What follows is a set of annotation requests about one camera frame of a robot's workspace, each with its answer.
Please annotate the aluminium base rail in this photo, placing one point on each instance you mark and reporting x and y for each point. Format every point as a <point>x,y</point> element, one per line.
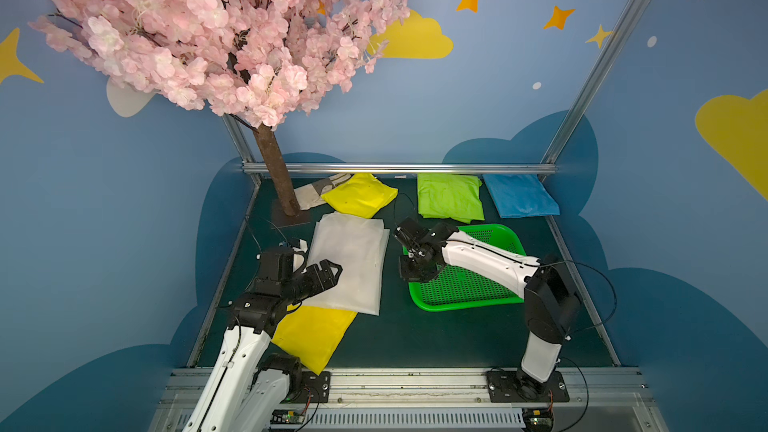
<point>460,399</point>

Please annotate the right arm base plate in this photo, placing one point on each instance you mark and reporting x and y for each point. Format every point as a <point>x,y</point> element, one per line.
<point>512,386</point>

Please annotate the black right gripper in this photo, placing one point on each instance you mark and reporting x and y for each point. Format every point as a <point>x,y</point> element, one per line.
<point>417,252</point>

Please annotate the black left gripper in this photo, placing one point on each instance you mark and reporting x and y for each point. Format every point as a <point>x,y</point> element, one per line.
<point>318,279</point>

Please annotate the yellow folded raincoat back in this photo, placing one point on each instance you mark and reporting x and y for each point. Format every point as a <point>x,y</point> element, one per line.
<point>363,195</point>

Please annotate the right circuit board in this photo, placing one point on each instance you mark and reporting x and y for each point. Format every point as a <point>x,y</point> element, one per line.
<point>538,420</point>

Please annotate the aluminium frame post right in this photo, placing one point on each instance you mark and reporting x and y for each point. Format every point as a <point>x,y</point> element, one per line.
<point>625,25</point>

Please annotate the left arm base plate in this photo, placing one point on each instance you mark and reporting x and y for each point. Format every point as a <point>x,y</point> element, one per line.
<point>309,387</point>

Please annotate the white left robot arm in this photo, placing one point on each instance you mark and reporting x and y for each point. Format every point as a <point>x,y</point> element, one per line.
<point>242,390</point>

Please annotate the yellow raincoat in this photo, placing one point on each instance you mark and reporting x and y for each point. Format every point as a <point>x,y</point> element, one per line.
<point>363,195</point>
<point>312,334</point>

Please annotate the aluminium frame post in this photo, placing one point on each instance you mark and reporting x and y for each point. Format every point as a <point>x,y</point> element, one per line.
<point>242,147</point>
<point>625,25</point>

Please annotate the blue folded raincoat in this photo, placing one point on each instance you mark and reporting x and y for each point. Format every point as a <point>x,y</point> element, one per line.
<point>520,196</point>

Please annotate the tree base plate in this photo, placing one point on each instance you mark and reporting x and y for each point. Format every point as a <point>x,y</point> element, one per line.
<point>283,220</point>

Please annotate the aluminium frame post left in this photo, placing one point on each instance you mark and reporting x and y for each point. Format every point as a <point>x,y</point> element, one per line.
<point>242,147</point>

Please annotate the aluminium frame crossbar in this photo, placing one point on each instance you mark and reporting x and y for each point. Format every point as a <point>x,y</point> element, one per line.
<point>404,168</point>

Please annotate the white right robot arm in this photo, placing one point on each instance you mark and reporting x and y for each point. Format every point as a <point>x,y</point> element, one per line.
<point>550,296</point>

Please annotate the beige folded cloth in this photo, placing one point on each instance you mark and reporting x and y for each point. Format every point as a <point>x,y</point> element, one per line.
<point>311,195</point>

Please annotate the left circuit board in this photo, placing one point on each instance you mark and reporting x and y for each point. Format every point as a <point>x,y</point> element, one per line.
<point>288,417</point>

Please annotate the white raincoat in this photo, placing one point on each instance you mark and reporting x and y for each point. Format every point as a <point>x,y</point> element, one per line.
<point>359,246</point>

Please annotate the lime green folded raincoat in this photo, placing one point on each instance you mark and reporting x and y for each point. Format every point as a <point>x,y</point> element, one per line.
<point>450,196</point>

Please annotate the green plastic basket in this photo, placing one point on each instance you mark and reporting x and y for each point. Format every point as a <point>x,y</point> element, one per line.
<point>457,288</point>

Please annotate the pink cherry blossom tree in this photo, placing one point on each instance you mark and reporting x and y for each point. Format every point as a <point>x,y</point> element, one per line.
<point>254,60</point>

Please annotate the circuit board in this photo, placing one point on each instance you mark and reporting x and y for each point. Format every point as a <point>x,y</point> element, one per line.
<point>538,420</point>
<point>288,417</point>

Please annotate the yellow raincoat front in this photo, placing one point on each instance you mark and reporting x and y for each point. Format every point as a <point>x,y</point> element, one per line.
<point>312,334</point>

